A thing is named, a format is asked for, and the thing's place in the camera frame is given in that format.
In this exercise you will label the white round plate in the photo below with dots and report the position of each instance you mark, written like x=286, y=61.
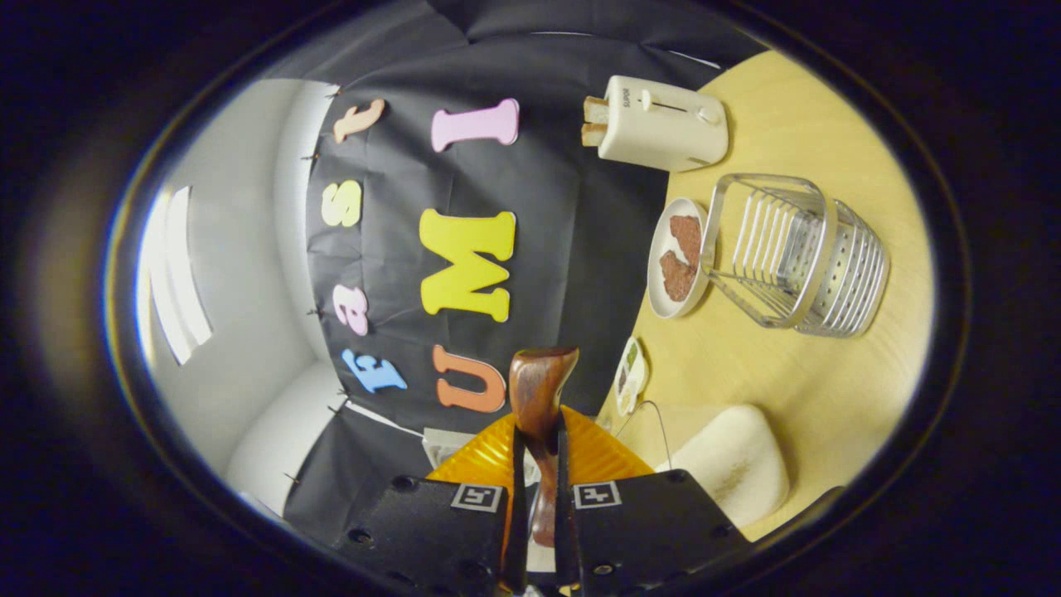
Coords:
x=659, y=294

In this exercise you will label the white toaster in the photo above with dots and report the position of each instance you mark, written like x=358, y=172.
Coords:
x=663, y=124

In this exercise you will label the brown meat piece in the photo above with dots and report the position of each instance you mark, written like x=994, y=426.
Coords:
x=686, y=239
x=677, y=278

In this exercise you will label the white rice container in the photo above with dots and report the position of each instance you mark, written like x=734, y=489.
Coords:
x=733, y=464

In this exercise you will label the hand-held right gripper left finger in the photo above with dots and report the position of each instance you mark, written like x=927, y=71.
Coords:
x=431, y=531

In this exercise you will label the white divided bean dish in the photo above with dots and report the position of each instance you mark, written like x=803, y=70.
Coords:
x=632, y=377

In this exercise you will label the black backdrop cloth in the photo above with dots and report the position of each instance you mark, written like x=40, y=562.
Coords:
x=547, y=274

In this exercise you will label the toasted bread slice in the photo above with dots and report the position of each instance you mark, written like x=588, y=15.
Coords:
x=593, y=134
x=595, y=109

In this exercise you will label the brown wooden spoon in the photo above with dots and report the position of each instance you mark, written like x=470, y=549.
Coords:
x=539, y=390

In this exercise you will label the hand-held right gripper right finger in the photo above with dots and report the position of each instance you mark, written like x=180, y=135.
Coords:
x=646, y=531

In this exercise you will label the long ceiling light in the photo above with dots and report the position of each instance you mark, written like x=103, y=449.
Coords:
x=186, y=282

